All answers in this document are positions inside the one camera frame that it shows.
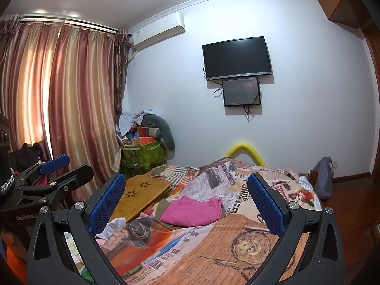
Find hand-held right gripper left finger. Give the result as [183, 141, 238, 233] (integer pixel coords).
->
[26, 172, 127, 285]

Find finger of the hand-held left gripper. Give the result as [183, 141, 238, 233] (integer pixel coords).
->
[18, 164, 94, 211]
[13, 154, 71, 189]

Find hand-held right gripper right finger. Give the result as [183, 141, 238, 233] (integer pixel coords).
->
[247, 172, 346, 285]

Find pink pants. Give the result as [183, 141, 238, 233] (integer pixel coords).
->
[159, 196, 224, 227]

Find white crumpled cloth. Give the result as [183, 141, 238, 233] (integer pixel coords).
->
[95, 217, 127, 241]

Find dark maroon garment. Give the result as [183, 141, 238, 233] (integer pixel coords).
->
[12, 142, 52, 185]

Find wooden lap table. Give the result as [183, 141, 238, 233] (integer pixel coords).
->
[108, 174, 172, 223]

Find orange cloth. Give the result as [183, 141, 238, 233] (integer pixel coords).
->
[5, 237, 29, 285]

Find yellow foam tube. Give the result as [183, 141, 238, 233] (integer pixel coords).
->
[225, 142, 267, 167]

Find blue grey backpack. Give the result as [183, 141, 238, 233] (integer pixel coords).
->
[313, 156, 334, 200]

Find olive green garment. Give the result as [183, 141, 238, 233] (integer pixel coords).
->
[153, 199, 229, 231]

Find green patterned storage bag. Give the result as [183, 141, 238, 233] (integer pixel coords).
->
[120, 141, 167, 179]

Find pink striped curtain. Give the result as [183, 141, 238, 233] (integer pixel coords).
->
[0, 13, 133, 185]

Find printed newspaper pattern blanket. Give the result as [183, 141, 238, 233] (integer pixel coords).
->
[95, 157, 323, 285]

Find pile of light clothes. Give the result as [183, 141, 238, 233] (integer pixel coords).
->
[116, 108, 162, 138]

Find orange box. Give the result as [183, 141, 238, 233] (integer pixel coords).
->
[131, 126, 161, 139]

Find white air conditioner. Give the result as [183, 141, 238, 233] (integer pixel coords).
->
[128, 11, 186, 50]

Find black monitor cable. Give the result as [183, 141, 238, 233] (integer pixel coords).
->
[243, 104, 259, 121]

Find small black wall monitor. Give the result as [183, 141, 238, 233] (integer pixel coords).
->
[222, 77, 262, 107]

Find black television cable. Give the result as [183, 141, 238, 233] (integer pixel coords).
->
[203, 65, 224, 98]

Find large black wall television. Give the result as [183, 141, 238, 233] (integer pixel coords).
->
[202, 36, 274, 81]

